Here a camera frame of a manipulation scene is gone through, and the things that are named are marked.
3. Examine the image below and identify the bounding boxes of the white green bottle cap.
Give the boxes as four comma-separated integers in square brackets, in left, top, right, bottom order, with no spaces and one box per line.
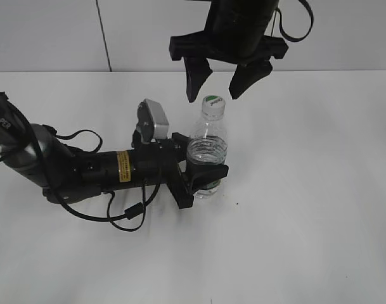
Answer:
[202,95,226,120]

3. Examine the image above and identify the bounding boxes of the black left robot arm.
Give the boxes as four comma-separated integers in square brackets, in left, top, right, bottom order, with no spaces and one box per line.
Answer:
[0,92,228,209]

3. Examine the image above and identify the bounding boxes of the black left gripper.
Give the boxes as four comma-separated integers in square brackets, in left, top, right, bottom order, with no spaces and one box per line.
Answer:
[81,132,229,209]

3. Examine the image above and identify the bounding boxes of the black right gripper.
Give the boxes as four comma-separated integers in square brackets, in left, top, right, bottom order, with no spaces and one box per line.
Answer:
[169,0,288,102]

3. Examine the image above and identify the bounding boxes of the clear plastic water bottle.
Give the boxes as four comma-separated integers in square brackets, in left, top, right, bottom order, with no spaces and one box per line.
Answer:
[186,109,229,200]

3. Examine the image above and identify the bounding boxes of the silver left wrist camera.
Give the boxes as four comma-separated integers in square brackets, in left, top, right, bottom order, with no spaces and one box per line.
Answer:
[136,99,169,144]

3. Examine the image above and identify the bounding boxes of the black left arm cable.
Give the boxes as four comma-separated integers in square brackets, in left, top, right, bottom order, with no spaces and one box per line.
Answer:
[0,93,162,231]

